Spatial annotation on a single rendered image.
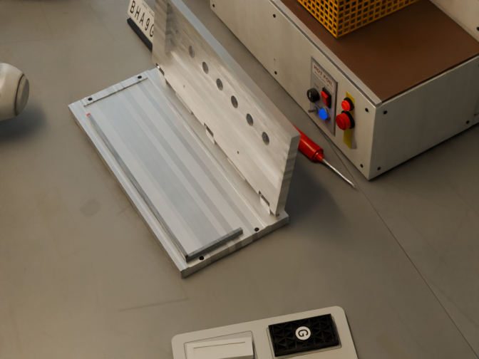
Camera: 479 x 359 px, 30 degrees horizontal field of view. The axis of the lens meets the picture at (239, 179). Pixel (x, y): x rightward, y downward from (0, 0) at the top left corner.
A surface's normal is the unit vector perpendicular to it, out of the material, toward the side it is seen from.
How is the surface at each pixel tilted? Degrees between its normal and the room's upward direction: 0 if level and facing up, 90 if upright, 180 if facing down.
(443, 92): 90
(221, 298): 0
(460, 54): 0
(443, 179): 0
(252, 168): 79
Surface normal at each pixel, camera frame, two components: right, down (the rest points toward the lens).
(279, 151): -0.85, 0.30
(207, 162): -0.05, -0.63
